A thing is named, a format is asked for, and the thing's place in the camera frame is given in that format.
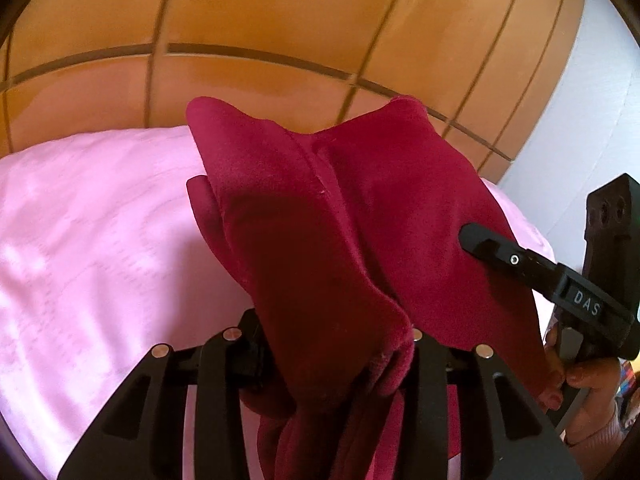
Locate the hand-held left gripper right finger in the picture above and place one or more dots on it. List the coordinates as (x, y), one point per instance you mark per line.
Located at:
(425, 360)

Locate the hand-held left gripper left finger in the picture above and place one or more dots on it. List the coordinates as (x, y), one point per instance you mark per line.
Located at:
(250, 355)

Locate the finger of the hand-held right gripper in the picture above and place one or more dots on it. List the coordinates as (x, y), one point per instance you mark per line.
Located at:
(495, 252)

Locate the maroon small garment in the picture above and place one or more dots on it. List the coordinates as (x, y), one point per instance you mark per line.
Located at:
(325, 235)

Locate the person's right forearm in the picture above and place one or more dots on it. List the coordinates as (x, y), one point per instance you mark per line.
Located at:
(600, 425)

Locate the person's right hand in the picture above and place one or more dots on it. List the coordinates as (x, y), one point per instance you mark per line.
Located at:
(602, 375)

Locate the pink bed sheet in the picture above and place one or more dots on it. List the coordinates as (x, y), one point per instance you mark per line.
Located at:
(100, 235)

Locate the brown wooden wardrobe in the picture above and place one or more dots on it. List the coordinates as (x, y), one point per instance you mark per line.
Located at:
(300, 10)

